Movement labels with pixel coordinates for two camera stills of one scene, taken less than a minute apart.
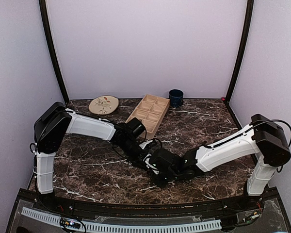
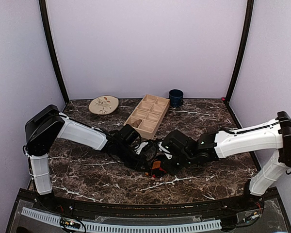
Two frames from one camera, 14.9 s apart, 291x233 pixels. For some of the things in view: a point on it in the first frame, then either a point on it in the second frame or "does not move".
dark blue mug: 176,97 does not move
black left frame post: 46,29 does not move
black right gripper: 162,184 → 171,170
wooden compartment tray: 150,111 does not move
